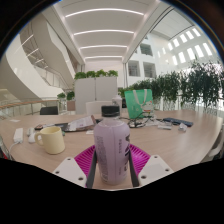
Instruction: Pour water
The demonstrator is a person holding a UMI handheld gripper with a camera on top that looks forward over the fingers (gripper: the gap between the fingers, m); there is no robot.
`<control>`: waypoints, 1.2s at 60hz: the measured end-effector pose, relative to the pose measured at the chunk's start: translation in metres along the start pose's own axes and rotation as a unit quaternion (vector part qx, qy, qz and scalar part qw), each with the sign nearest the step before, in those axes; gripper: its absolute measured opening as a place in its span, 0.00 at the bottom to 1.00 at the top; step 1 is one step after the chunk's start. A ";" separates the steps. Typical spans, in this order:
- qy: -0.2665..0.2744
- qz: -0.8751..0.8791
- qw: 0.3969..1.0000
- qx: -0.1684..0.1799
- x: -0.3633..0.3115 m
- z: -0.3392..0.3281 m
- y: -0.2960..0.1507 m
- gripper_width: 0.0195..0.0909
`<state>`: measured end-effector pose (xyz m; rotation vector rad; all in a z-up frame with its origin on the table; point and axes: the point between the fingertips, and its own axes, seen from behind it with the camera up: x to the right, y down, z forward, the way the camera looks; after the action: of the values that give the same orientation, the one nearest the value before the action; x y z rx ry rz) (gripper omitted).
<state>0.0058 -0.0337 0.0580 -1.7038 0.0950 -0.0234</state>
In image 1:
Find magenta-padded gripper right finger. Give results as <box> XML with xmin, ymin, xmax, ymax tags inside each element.
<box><xmin>128</xmin><ymin>143</ymin><xmax>175</xmax><ymax>188</ymax></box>

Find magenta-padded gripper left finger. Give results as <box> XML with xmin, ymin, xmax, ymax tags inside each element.
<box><xmin>52</xmin><ymin>144</ymin><xmax>98</xmax><ymax>188</ymax></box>

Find lilac drink bottle black cap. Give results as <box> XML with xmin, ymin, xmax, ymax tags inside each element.
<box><xmin>93</xmin><ymin>105</ymin><xmax>132</xmax><ymax>186</ymax></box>

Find pale yellow mug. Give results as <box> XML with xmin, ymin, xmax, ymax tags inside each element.
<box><xmin>34</xmin><ymin>125</ymin><xmax>66</xmax><ymax>155</ymax></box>

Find open book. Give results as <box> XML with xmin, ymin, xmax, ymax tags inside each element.
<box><xmin>68</xmin><ymin>115</ymin><xmax>98</xmax><ymax>132</ymax></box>

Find white computer mouse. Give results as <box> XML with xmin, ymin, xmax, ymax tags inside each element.
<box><xmin>27</xmin><ymin>132</ymin><xmax>37</xmax><ymax>144</ymax></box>

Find black chair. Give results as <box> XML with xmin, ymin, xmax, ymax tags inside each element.
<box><xmin>39</xmin><ymin>105</ymin><xmax>60</xmax><ymax>116</ymax></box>

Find white chair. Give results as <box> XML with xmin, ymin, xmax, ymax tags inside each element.
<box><xmin>85</xmin><ymin>100</ymin><xmax>114</xmax><ymax>116</ymax></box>

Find green tote bag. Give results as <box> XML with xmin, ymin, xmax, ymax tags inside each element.
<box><xmin>124</xmin><ymin>88</ymin><xmax>155</xmax><ymax>120</ymax></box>

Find planter box with plants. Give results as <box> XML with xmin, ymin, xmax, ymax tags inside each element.
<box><xmin>56</xmin><ymin>90</ymin><xmax>76</xmax><ymax>112</ymax></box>

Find clear shaker bottle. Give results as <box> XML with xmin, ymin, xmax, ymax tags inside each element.
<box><xmin>111</xmin><ymin>94</ymin><xmax>123</xmax><ymax>108</ymax></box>

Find white cabinet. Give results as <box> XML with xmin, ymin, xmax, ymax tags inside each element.
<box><xmin>73</xmin><ymin>76</ymin><xmax>119</xmax><ymax>115</ymax></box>

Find row of green shrubs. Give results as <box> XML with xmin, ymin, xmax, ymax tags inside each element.
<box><xmin>118</xmin><ymin>59</ymin><xmax>224</xmax><ymax>112</ymax></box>

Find green plants atop cabinet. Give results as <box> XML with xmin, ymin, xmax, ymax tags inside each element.
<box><xmin>73</xmin><ymin>69</ymin><xmax>119</xmax><ymax>80</ymax></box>

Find ceiling light strips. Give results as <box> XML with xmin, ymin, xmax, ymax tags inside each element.
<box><xmin>64</xmin><ymin>7</ymin><xmax>145</xmax><ymax>62</ymax></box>

